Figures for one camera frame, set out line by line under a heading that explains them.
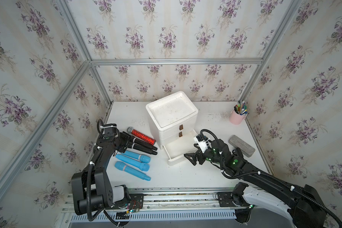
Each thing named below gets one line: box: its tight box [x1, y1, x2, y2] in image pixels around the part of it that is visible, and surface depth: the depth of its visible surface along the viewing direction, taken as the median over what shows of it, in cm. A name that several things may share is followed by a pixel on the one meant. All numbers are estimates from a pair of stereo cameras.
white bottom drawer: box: [162, 129, 198, 167], surface depth 91 cm
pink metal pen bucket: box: [228, 109, 248, 125], surface depth 107 cm
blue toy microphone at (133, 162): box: [115, 154, 151, 171], surface depth 87 cm
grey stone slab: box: [228, 134, 256, 158], surface depth 94 cm
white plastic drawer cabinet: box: [145, 91, 199, 150], surface depth 84 cm
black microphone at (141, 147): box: [127, 142, 158, 155], surface depth 93 cm
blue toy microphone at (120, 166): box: [114, 161, 152, 182], surface depth 83 cm
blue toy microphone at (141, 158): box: [121, 150, 152, 164], surface depth 89 cm
